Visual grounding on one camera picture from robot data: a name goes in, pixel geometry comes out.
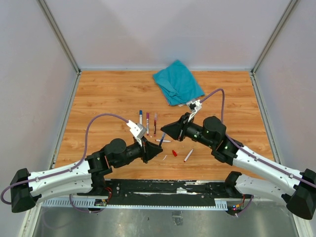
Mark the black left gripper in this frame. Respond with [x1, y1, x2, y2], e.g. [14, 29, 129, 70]
[114, 135, 163, 166]

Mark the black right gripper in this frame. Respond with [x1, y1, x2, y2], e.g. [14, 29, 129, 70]
[160, 113, 214, 149]

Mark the white red pen horizontal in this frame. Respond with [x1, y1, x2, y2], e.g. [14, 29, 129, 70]
[155, 139, 171, 143]

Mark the dark blue thin pen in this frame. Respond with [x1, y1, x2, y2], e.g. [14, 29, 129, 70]
[159, 132, 166, 147]

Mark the pink translucent gel pen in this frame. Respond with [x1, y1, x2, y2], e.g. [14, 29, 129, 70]
[154, 113, 158, 136]

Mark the purple white marker pen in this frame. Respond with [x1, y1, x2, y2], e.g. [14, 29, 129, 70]
[146, 112, 150, 136]

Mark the blue white marker pen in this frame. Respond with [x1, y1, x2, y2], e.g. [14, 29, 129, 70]
[139, 110, 143, 125]

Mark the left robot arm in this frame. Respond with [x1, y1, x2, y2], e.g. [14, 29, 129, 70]
[10, 138, 163, 213]

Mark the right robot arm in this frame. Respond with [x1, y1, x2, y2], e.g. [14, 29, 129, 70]
[161, 113, 316, 220]

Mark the white red pen diagonal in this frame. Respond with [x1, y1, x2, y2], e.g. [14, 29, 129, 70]
[183, 149, 194, 162]

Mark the teal folded cloth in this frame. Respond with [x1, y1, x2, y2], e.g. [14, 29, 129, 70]
[153, 60, 204, 106]

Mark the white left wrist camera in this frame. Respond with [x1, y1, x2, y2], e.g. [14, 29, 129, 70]
[126, 120, 146, 147]

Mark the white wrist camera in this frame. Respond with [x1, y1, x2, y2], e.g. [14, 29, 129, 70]
[186, 99, 202, 121]
[126, 120, 146, 147]

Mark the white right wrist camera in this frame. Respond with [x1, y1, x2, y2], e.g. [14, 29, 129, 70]
[186, 99, 202, 121]

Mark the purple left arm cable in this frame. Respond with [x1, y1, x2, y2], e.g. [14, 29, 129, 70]
[0, 113, 130, 214]

